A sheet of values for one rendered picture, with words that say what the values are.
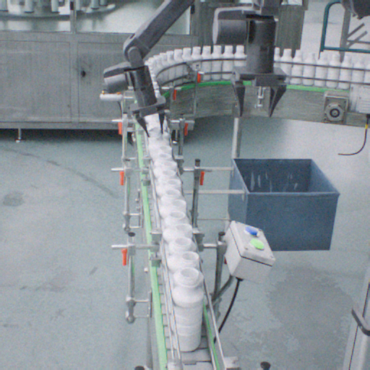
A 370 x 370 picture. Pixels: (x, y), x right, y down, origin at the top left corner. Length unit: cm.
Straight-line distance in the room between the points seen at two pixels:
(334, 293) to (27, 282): 159
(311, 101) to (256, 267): 194
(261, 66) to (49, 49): 369
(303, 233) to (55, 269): 165
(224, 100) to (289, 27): 386
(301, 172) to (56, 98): 293
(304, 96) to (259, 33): 196
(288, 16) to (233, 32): 573
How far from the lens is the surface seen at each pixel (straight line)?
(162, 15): 169
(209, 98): 316
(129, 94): 258
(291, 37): 702
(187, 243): 128
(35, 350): 286
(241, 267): 136
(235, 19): 126
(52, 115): 500
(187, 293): 117
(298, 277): 343
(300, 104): 322
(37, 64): 490
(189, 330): 120
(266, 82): 128
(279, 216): 209
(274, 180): 237
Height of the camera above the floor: 178
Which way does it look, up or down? 24 degrees down
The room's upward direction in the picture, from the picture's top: 3 degrees clockwise
